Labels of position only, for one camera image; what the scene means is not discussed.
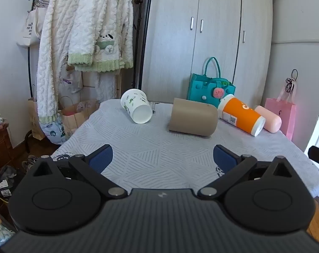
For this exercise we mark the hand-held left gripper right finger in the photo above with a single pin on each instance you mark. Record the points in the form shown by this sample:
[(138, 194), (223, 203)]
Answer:
[(224, 158)]

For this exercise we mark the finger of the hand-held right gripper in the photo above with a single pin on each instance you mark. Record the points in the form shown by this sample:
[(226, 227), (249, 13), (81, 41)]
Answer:
[(318, 158)]

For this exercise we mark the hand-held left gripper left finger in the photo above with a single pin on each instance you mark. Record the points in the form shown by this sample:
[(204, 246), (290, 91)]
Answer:
[(102, 158)]

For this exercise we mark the orange cup with white lid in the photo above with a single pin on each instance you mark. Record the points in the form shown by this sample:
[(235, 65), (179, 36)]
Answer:
[(241, 116)]

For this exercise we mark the tan cup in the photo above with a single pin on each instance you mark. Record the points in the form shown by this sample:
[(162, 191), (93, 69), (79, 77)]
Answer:
[(193, 120)]

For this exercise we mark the pink cup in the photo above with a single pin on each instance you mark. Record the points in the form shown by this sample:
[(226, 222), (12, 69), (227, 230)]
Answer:
[(270, 118)]

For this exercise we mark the white cup with green print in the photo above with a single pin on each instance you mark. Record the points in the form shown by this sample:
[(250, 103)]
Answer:
[(135, 105)]

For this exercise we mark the brown paper bag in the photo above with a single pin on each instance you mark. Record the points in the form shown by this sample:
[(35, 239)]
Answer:
[(75, 118), (34, 121)]

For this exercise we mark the grey patterned blanket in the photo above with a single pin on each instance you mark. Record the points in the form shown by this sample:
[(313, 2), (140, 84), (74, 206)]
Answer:
[(154, 147)]

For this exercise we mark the pink gift bag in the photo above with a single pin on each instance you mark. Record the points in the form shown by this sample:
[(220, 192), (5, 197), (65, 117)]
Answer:
[(283, 116)]

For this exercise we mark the blue and white printed bag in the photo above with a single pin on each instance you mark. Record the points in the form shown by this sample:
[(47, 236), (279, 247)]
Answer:
[(54, 131)]

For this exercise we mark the teal felt handbag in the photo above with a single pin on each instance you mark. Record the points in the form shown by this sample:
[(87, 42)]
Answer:
[(209, 89)]

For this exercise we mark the grey sneaker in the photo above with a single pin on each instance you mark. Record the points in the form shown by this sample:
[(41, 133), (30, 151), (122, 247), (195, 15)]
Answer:
[(30, 162)]

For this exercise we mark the white bag with purple print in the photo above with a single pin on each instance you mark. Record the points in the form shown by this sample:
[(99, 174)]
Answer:
[(70, 80)]

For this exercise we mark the black plastic bag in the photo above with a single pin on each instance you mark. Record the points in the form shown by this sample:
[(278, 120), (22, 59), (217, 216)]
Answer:
[(5, 179)]

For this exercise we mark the wooden cabinet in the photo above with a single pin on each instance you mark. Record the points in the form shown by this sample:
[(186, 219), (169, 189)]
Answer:
[(0, 147)]

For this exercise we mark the long white fluffy robe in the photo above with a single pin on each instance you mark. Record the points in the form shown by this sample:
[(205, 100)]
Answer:
[(54, 58)]

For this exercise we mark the black clothes rack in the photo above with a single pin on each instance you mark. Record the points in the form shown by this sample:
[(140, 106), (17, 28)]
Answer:
[(29, 66)]

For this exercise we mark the grey wardrobe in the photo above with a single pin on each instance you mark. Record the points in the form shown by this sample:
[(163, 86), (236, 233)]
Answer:
[(175, 44)]

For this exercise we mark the white pajama with green trim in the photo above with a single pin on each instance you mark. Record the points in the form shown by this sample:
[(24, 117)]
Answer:
[(101, 31)]

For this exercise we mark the white canvas tote bag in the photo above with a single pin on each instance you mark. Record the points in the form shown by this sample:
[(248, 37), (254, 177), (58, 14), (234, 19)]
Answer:
[(30, 29)]

